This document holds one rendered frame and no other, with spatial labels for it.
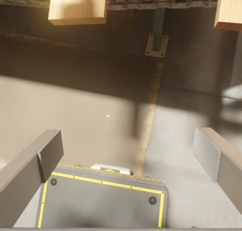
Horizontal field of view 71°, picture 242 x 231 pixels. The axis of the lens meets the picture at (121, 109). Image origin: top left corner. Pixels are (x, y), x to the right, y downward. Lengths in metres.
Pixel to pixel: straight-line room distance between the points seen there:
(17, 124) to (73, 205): 0.86
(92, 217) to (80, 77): 0.96
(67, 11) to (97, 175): 0.77
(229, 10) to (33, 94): 1.41
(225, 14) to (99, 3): 0.30
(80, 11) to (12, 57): 1.35
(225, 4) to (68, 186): 1.01
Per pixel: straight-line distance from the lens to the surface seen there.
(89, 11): 0.50
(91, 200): 1.04
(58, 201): 1.12
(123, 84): 1.31
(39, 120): 1.51
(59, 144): 0.16
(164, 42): 1.42
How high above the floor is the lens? 1.25
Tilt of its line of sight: 79 degrees down
